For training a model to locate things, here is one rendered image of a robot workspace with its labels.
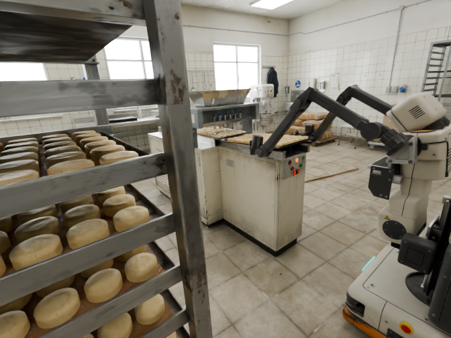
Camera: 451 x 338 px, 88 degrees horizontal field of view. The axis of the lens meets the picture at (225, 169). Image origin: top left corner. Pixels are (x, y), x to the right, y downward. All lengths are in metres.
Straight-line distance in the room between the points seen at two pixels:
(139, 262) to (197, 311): 0.12
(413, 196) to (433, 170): 0.16
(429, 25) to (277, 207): 4.69
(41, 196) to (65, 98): 0.10
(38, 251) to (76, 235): 0.04
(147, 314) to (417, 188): 1.27
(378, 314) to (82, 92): 1.51
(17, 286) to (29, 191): 0.10
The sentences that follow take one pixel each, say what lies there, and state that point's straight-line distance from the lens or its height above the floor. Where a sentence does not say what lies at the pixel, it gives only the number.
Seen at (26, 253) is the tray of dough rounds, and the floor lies 1.15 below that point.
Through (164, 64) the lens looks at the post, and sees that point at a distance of 0.28.
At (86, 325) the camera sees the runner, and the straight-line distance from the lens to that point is 0.39.
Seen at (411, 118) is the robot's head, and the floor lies 1.16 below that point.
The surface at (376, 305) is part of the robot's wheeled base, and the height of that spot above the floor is 0.26.
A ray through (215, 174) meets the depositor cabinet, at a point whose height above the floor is 0.58.
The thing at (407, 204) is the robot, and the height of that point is 0.75.
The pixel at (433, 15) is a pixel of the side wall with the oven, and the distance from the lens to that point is 5.83.
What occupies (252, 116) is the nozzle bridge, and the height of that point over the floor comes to 1.05.
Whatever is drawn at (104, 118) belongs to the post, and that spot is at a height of 1.26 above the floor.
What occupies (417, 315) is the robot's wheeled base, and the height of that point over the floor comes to 0.28.
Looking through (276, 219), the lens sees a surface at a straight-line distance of 1.84.
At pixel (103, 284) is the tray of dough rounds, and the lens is 0.42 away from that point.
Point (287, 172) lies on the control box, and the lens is 1.71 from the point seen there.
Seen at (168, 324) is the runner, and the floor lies 0.97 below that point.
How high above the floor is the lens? 1.32
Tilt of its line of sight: 19 degrees down
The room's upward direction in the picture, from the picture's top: 3 degrees counter-clockwise
